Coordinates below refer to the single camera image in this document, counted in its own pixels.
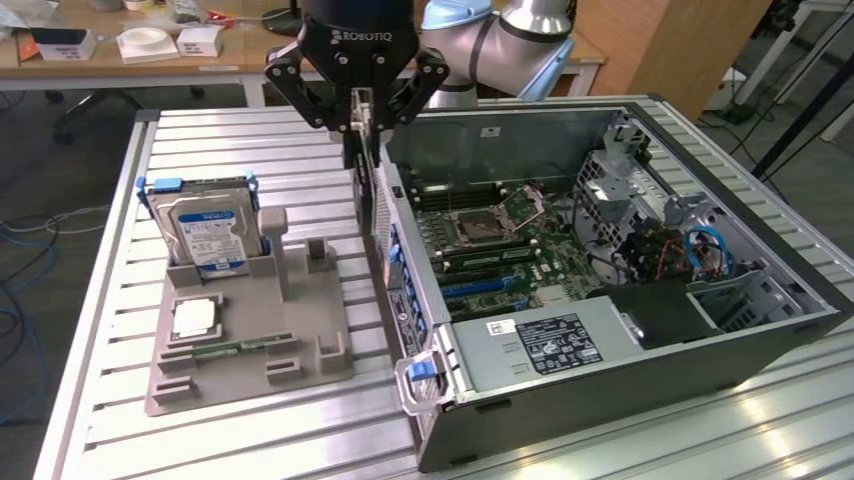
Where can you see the white box black lid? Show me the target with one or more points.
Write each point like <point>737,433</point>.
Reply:
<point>67,50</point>

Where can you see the black round lamp base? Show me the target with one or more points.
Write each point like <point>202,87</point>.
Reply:
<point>281,25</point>

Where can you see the white desk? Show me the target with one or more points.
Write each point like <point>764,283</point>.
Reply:
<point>840,125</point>

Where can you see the grey cup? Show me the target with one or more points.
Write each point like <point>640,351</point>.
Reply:
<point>107,5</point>

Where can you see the blue expansion slot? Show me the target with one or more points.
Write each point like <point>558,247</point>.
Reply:
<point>474,289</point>

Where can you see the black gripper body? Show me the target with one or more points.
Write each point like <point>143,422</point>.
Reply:
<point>361,45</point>

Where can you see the white tape roll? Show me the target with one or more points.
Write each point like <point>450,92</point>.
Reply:
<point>141,5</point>

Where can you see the perforated metal disk cage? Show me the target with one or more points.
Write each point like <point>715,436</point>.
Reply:
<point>615,195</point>

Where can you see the plain white box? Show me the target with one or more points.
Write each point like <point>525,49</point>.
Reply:
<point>201,45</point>

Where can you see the clear plastic bag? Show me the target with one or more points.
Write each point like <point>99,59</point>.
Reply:
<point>27,15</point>

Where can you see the blue case latch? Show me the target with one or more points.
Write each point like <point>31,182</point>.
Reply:
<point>421,372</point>

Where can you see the hard disk with blue caddy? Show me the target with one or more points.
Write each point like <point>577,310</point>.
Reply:
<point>210,235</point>

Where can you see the wooden desk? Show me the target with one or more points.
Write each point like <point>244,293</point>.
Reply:
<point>101,70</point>

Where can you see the black chair base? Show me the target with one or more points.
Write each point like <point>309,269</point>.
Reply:
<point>87,107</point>

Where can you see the black open PC case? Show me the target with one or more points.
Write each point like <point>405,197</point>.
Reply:
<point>601,410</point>

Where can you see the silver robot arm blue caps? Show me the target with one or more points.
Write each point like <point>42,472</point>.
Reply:
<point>494,55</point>

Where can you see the metal socket cover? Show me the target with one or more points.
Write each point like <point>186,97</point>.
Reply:
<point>524,205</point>

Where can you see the CPU socket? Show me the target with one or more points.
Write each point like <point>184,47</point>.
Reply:
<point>481,227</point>

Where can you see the green RAM stick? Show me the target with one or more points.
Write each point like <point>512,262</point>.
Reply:
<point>230,349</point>

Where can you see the open metal disk bay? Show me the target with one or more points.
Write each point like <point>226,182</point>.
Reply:
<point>768,300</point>

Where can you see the orange packet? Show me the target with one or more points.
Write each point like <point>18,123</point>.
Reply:
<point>27,50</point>

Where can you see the black slanted pole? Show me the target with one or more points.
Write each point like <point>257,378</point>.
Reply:
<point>801,120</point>

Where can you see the white paper label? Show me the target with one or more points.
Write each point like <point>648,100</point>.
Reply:
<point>218,67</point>

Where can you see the grey power supply unit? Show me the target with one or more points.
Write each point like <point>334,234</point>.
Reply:
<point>554,345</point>

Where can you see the graphics card with metal bracket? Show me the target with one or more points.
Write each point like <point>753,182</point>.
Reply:
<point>362,120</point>

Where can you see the green motherboard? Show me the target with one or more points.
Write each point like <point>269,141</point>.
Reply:
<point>528,280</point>

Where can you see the white box round hollow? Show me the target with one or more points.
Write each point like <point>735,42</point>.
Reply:
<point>143,50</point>

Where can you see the wooden cabinet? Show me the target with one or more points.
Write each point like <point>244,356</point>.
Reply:
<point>701,50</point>

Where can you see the silver CPU chip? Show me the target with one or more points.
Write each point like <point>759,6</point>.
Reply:
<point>196,318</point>

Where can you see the RAM stick with white label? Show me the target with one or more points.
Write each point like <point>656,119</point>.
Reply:
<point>497,258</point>

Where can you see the grey parts rack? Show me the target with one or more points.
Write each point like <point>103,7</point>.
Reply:
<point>261,325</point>

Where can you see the grey packets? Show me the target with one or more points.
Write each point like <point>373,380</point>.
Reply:
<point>188,10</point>

